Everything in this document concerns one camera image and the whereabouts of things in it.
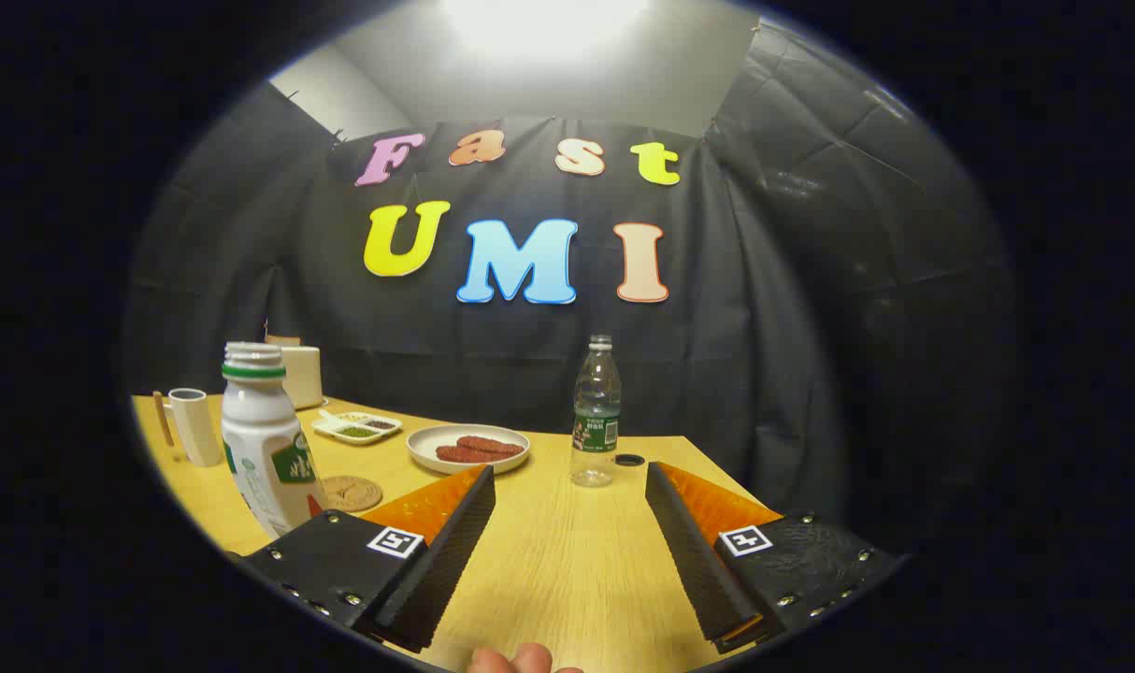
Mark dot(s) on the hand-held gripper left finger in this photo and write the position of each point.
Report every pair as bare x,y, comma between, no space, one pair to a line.
437,570

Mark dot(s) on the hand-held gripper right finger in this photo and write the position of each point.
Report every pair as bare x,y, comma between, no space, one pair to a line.
698,561

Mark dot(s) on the round cork coaster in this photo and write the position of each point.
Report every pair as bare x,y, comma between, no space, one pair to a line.
351,491

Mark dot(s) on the white juice bottle green label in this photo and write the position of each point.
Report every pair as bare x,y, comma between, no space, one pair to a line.
264,439

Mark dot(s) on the black bottle cap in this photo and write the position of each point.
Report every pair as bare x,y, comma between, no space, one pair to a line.
629,460

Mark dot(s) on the clear plastic water bottle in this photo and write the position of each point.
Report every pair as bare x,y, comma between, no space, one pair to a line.
596,411

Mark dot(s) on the red sausage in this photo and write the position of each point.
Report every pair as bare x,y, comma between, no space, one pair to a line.
460,454
493,446

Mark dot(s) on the wooden table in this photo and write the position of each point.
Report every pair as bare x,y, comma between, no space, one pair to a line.
558,551

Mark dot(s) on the white round plate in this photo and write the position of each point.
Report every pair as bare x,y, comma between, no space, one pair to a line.
424,442

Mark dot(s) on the white sectioned dish with beans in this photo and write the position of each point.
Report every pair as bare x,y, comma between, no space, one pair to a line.
357,427

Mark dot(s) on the cream toaster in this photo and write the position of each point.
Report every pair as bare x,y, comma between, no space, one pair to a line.
303,376

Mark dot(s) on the black backdrop cloth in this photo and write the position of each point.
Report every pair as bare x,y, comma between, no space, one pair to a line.
764,327

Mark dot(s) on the toast slice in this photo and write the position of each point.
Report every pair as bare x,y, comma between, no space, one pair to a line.
282,340

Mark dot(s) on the ceiling light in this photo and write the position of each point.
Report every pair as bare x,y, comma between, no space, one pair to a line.
544,23

